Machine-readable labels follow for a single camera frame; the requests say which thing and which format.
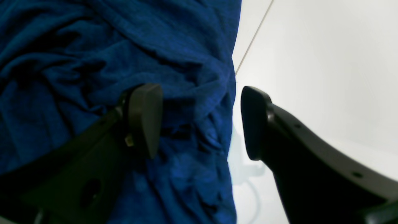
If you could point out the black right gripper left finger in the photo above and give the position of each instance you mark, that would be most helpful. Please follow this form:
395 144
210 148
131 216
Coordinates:
79 183

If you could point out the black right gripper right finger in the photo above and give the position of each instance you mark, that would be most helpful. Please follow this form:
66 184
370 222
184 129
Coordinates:
317 183

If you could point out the blue t-shirt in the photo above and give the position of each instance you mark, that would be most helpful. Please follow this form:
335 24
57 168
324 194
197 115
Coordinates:
64 64

